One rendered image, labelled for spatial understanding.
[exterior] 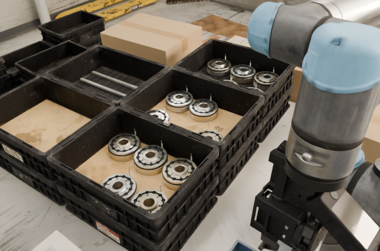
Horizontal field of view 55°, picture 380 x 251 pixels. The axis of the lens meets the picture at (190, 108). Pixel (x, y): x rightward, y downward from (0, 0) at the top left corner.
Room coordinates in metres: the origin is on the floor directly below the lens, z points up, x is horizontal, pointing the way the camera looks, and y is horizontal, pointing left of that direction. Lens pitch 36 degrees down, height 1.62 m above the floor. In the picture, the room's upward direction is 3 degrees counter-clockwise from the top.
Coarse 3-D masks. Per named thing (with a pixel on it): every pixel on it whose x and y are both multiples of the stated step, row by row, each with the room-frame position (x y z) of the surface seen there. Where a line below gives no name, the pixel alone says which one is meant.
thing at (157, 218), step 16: (112, 112) 0.96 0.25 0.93; (128, 112) 0.95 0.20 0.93; (64, 144) 0.81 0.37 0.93; (208, 144) 0.78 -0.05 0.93; (48, 160) 0.75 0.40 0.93; (208, 160) 0.72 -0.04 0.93; (80, 176) 0.68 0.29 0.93; (192, 176) 0.66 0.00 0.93; (96, 192) 0.64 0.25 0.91; (112, 192) 0.62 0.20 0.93; (176, 192) 0.61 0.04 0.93; (128, 208) 0.57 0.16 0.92; (160, 208) 0.56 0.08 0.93
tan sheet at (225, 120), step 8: (160, 104) 1.13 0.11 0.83; (168, 112) 1.08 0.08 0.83; (176, 112) 1.07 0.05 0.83; (184, 112) 1.07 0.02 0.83; (224, 112) 1.06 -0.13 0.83; (176, 120) 1.03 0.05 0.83; (184, 120) 1.02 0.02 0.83; (192, 120) 1.02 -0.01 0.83; (216, 120) 1.02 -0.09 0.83; (224, 120) 1.01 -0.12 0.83; (232, 120) 1.01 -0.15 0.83; (192, 128) 0.98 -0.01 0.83; (200, 128) 0.98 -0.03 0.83; (208, 128) 0.97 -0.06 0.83; (216, 128) 0.97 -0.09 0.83; (224, 128) 0.97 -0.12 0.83; (224, 136) 0.93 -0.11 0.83
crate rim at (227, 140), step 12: (168, 72) 1.20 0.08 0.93; (180, 72) 1.20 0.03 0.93; (228, 84) 1.09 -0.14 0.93; (132, 96) 1.05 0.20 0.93; (132, 108) 0.97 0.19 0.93; (252, 108) 0.95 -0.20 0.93; (240, 120) 0.88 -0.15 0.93; (192, 132) 0.84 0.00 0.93; (228, 132) 0.83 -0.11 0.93; (216, 144) 0.78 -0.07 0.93; (228, 144) 0.80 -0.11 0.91
